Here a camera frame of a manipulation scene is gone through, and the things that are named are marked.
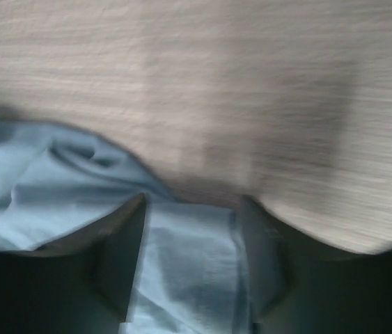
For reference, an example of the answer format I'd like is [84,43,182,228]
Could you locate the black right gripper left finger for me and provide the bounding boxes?
[0,194,146,334]

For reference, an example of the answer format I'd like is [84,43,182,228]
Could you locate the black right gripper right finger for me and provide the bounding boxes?
[239,196,392,333]

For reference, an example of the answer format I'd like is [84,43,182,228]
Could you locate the grey-blue t-shirt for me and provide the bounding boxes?
[0,120,250,333]

